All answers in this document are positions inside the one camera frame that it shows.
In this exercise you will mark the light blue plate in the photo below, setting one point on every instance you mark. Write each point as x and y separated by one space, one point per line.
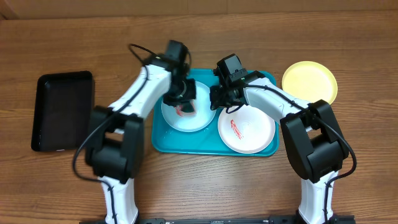
190 122

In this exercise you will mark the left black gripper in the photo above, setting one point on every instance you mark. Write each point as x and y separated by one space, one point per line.
191 94

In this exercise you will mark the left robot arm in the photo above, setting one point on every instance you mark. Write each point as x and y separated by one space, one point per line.
114 148

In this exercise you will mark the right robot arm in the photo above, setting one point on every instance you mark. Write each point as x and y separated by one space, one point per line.
313 140

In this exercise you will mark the black rectangular plastic bin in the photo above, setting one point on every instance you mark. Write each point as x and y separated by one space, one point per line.
63 104

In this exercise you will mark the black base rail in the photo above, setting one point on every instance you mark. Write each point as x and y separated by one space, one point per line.
280 219

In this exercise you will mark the white plate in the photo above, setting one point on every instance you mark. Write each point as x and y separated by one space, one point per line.
248 131

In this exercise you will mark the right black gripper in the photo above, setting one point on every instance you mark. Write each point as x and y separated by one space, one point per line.
219 94

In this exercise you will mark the green and pink sponge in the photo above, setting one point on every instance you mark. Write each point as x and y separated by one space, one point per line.
187 108

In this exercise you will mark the yellow green plate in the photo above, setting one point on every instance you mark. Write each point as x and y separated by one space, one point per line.
311 81

